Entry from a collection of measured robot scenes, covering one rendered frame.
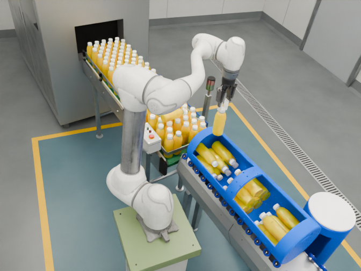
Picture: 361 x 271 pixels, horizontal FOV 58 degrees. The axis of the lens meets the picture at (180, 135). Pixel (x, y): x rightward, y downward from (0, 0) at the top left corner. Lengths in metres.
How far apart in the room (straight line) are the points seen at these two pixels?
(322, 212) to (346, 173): 2.01
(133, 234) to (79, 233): 1.34
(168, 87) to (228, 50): 0.51
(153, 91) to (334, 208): 1.40
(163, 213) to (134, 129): 0.43
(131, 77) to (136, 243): 0.86
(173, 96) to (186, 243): 0.83
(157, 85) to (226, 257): 2.02
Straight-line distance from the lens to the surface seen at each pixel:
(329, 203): 2.23
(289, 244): 1.77
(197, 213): 2.83
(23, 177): 3.59
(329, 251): 2.33
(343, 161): 4.28
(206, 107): 2.70
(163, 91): 1.25
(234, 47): 1.68
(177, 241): 1.78
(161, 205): 1.59
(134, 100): 1.35
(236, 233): 2.08
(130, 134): 1.48
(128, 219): 1.84
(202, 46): 1.71
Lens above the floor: 2.60
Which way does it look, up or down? 42 degrees down
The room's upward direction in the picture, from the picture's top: 7 degrees clockwise
